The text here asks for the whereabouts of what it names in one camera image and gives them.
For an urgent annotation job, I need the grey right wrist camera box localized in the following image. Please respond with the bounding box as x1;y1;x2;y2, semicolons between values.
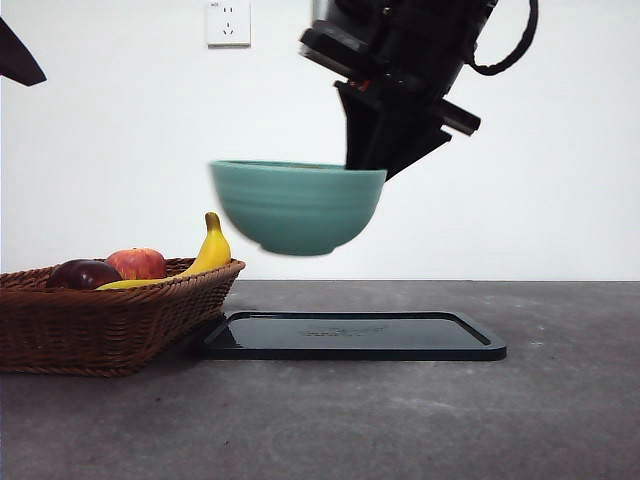
298;19;382;76

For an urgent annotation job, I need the red and yellow apple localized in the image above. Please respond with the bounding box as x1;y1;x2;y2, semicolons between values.
105;248;167;281

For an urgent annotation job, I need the teal ceramic bowl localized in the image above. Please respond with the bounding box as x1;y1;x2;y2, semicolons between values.
208;159;389;257

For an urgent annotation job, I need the yellow banana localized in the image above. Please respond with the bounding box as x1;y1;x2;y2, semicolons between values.
94;211;233;291

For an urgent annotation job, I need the brown wicker basket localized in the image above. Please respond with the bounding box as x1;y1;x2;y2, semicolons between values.
0;258;247;377

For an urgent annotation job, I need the black rectangular tray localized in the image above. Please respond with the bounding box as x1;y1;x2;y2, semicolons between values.
192;310;508;362

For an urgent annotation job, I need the white wall socket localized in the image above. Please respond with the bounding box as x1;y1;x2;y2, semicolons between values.
207;0;252;50

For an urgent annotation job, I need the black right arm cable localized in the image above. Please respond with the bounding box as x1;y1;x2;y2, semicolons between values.
464;0;540;77

